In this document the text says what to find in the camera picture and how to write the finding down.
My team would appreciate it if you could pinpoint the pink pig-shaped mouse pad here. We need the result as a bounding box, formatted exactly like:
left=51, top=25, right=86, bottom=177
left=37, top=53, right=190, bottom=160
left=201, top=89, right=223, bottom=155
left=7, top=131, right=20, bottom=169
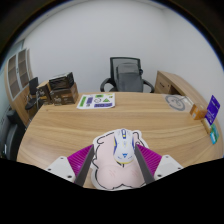
left=89, top=129, right=150, bottom=191

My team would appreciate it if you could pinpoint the white blue yellow computer mouse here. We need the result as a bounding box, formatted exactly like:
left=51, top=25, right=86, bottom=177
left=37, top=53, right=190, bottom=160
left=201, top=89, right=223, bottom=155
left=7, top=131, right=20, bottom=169
left=112, top=128, right=136, bottom=165

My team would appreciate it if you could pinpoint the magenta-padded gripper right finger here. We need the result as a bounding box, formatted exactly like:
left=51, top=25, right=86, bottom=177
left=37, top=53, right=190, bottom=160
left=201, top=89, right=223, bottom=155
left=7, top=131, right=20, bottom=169
left=133, top=143, right=184, bottom=185

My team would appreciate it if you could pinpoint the tall brown cardboard box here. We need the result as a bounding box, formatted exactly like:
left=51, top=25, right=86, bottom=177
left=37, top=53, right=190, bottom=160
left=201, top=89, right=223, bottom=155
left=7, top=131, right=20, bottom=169
left=36, top=80, right=53, bottom=108

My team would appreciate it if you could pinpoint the wooden shelf unit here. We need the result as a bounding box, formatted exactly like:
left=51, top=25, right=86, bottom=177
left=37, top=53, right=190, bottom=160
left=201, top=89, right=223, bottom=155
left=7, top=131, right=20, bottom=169
left=3, top=48, right=34, bottom=126

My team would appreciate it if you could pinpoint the black cardboard box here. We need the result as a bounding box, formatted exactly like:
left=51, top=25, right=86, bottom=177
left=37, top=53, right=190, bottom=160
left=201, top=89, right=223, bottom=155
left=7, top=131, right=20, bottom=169
left=48, top=71, right=75, bottom=91

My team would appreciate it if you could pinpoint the small orange box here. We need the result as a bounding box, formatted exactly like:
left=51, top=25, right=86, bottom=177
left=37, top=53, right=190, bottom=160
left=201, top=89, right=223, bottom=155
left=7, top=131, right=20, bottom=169
left=189, top=103, right=208, bottom=121

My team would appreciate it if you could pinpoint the small teal box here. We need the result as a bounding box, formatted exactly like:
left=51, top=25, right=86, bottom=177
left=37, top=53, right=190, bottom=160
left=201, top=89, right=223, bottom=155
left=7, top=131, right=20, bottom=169
left=209, top=127, right=220, bottom=145

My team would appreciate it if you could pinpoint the wide brown cardboard box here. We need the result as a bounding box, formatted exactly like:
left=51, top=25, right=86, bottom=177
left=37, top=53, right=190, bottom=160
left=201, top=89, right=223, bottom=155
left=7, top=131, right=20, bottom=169
left=49, top=83, right=80, bottom=106

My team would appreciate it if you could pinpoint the white printed paper sheet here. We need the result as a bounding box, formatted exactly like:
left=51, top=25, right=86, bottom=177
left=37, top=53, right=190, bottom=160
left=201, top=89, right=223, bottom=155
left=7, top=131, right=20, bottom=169
left=76, top=92, right=116, bottom=110

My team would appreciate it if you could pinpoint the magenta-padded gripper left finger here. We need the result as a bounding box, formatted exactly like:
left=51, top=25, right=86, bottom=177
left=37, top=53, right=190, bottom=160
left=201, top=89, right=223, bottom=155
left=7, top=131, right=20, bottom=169
left=44, top=143, right=95, bottom=187

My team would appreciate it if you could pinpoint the purple card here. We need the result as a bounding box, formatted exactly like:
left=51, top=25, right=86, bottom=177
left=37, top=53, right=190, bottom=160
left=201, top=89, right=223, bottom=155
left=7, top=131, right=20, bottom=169
left=204, top=95, right=221, bottom=126

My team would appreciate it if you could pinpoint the wooden side desk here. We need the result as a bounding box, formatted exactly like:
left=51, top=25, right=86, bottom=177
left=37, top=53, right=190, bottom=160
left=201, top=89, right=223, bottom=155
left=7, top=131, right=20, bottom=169
left=154, top=70, right=209, bottom=104

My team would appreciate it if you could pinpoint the round grey printed sheet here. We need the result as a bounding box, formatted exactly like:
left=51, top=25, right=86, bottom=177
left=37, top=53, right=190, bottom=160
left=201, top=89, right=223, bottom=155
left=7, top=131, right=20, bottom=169
left=164, top=94, right=186, bottom=112

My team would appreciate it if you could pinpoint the black mesh office chair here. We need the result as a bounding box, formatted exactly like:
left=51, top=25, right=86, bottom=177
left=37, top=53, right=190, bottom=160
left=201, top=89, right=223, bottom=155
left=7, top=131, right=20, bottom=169
left=99, top=56, right=156, bottom=94

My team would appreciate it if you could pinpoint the black sofa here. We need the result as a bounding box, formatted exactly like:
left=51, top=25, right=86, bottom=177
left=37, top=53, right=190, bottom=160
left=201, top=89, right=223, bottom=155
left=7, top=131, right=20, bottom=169
left=0, top=109, right=27, bottom=161

